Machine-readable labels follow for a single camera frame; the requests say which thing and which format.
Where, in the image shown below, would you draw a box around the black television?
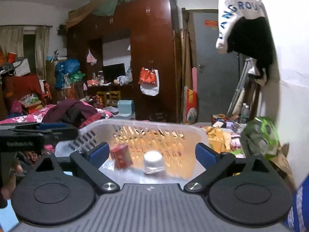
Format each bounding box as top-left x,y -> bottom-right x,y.
103,63 -> 126,84

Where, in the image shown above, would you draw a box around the red cloth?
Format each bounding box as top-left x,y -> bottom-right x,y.
3,74 -> 47,107

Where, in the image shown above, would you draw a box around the light blue box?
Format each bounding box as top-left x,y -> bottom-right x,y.
117,100 -> 135,115

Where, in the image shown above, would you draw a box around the black hanging garment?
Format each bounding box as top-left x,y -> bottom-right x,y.
227,16 -> 275,85

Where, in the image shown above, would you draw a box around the beige curtain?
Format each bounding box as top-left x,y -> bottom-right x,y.
0,25 -> 25,59
35,26 -> 52,80

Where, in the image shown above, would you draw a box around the clear water bottle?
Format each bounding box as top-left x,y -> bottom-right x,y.
241,103 -> 250,124

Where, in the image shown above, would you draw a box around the pink floral blanket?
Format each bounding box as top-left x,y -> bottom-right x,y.
0,103 -> 114,126

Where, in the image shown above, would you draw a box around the red and white plastic bag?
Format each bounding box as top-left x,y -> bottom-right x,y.
139,66 -> 160,96

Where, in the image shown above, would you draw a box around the blue striped cloth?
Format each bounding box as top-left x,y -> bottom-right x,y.
283,173 -> 309,232

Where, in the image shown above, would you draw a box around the colourful printed sack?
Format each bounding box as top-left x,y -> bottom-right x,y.
184,86 -> 199,124

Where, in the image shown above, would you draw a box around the white hanging hoodie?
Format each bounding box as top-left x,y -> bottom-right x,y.
216,0 -> 266,54

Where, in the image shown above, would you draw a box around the blue plastic bags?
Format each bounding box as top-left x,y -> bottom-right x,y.
55,58 -> 81,90

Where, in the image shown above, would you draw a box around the person's left hand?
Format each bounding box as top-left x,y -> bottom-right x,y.
1,160 -> 25,199

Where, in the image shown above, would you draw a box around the clear plastic slotted basket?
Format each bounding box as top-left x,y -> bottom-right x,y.
55,118 -> 211,182

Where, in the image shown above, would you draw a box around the pink and white plastic bag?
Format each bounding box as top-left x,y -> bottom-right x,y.
86,49 -> 98,66

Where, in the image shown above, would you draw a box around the small red box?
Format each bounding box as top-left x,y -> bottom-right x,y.
110,143 -> 134,169

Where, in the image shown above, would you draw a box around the white round jar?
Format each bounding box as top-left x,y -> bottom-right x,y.
143,150 -> 164,175

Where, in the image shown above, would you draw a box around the green cloth bundle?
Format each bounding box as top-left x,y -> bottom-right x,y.
91,0 -> 146,16

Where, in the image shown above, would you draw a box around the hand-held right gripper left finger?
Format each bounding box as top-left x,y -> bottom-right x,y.
31,142 -> 120,195

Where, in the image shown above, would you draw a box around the grey door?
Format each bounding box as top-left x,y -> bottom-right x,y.
192,10 -> 245,124

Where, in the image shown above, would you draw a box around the brown cardboard box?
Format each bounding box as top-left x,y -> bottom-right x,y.
268,143 -> 297,192

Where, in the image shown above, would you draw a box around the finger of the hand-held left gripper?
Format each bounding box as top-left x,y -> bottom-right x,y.
0,122 -> 73,130
12,128 -> 79,141

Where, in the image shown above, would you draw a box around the brown wooden wardrobe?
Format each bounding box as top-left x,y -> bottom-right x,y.
66,0 -> 183,124

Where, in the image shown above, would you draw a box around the yellow cloth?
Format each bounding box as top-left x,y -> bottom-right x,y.
202,126 -> 233,153

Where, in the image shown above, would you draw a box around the wooden boards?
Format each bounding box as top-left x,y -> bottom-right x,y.
180,8 -> 194,124

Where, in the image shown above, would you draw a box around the green plastic bag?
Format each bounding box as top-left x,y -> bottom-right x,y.
240,117 -> 280,160

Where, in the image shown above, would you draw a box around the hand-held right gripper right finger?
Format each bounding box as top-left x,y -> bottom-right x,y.
183,142 -> 276,195

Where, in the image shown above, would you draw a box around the purple jacket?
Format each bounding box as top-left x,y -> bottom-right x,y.
42,99 -> 102,128

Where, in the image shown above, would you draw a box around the metal crutches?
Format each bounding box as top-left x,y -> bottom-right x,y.
228,58 -> 254,116

